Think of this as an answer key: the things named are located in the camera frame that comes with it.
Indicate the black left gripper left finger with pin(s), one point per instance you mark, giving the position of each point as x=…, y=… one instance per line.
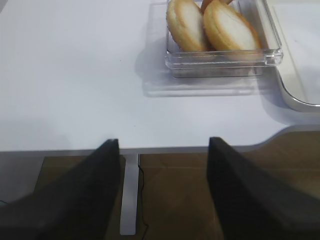
x=77, y=206

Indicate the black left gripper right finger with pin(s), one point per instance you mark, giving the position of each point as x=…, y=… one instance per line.
x=253, y=205

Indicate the grey table leg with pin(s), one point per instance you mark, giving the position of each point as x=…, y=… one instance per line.
x=128, y=215

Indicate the clear bun container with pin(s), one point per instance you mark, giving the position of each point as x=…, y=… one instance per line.
x=216, y=64

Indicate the bun half front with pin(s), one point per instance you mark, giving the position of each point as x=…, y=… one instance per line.
x=227, y=30

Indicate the white metal serving tray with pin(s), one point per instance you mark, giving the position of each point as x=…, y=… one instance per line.
x=298, y=25

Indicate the bun half far left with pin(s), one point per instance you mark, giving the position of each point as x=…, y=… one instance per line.
x=185, y=23

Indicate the upright bun half back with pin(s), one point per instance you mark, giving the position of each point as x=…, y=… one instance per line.
x=205, y=3

